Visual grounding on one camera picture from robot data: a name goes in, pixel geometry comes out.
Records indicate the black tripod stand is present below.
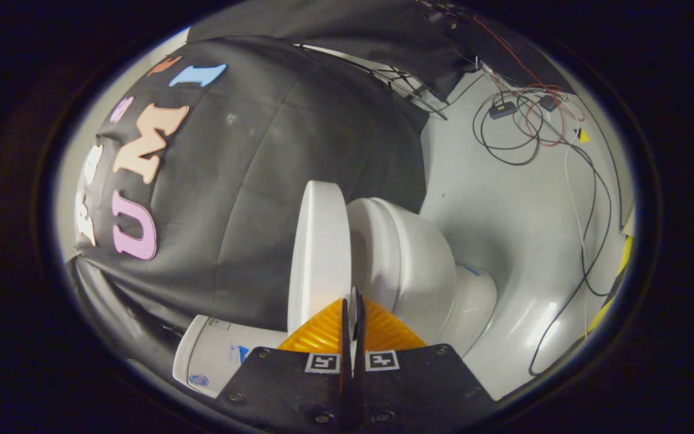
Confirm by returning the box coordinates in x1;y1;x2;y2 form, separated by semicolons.
293;42;449;121

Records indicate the red cable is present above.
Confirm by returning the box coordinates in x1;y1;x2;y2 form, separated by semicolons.
472;15;586;148

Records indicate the white cable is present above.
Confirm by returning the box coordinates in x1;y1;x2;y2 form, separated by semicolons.
563;121;590;338

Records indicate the long black cable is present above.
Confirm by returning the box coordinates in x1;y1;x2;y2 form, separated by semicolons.
528;108;623;378

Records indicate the white toilet lid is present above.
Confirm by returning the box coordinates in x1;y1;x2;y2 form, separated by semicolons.
287;180;352;335

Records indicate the black cloth covered stand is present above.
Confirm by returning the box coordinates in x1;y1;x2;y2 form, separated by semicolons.
461;11;574;95

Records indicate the black backdrop cloth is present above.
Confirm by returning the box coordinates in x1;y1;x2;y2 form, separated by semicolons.
64;0;486;374

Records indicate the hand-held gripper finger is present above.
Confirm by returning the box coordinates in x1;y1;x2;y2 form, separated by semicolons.
214;298;351;432
352;288;495;432

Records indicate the yellow strip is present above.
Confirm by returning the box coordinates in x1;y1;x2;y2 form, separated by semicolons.
584;235;634;336

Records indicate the white toilet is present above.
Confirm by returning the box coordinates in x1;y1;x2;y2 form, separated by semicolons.
172;197;498;398

